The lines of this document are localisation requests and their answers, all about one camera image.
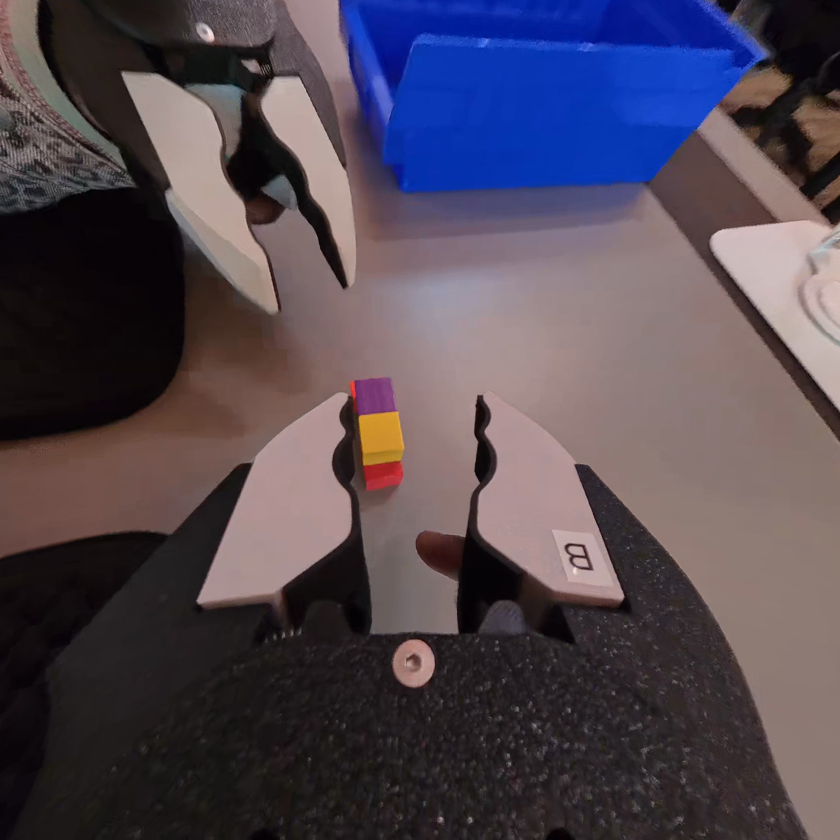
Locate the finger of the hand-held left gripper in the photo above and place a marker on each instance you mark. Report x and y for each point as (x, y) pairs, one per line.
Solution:
(315, 157)
(190, 170)

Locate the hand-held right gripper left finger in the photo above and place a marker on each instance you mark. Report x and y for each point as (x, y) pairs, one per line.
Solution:
(289, 512)

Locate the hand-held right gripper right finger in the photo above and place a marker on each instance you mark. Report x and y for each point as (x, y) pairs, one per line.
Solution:
(531, 512)

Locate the red wooden cube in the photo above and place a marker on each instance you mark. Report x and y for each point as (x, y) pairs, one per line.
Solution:
(384, 478)

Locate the yellow wooden cube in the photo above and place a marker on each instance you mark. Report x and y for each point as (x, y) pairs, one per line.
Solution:
(380, 433)

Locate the purple wooden cube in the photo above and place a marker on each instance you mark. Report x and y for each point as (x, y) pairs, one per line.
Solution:
(375, 396)

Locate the person's left hand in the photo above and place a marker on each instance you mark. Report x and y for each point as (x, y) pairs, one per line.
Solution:
(262, 210)

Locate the person's right hand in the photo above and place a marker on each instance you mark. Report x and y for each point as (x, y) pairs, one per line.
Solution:
(438, 550)

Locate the blue plastic bin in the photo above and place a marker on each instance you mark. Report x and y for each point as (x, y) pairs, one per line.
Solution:
(525, 118)

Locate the white tray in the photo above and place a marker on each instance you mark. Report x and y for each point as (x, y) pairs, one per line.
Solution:
(754, 275)

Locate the black office chair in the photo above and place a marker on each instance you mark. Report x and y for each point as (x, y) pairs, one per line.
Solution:
(787, 124)

